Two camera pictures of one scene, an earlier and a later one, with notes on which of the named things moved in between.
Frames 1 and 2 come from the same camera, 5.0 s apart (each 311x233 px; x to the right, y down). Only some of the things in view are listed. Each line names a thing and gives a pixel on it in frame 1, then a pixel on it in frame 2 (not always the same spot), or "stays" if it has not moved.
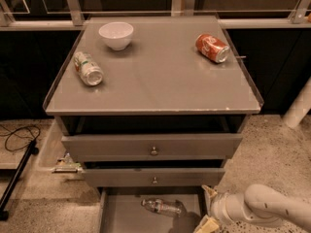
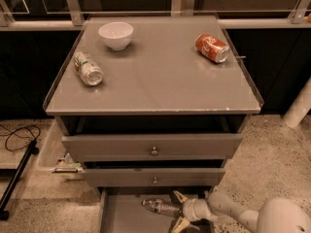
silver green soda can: (89, 72) stays
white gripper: (219, 205) -> (190, 210)
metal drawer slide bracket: (67, 165) stays
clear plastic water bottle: (175, 208) stays
